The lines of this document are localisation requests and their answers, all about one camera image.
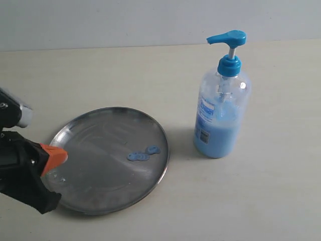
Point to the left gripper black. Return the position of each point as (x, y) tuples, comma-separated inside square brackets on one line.
[(21, 172)]

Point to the blue soap blob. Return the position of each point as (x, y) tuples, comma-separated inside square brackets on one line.
[(144, 156)]

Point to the blue soap pump bottle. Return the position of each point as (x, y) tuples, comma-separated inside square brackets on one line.
[(222, 100)]

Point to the round metal plate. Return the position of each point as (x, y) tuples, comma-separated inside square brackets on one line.
[(97, 177)]

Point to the left wrist camera grey black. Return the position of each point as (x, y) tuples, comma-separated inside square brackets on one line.
[(14, 112)]

